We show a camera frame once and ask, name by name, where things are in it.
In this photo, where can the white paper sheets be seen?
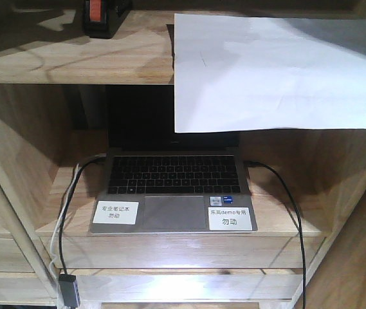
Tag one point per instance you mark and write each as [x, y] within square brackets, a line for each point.
[248, 73]

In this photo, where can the white label right palmrest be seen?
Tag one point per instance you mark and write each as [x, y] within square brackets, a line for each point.
[229, 219]

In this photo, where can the black stapler with orange label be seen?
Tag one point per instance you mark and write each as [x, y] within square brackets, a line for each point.
[102, 18]

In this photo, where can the white label palmrest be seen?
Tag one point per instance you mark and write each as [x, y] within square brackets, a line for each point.
[229, 219]
[116, 212]

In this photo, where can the light wooden shelf unit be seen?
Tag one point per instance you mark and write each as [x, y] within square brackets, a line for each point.
[43, 52]

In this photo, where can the white label left palmrest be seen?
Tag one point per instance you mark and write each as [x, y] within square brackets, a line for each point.
[116, 212]

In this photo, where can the grey usb hub adapter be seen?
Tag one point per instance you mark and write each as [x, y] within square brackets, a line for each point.
[69, 290]

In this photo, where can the grey open laptop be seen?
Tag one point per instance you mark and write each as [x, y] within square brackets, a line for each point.
[175, 177]

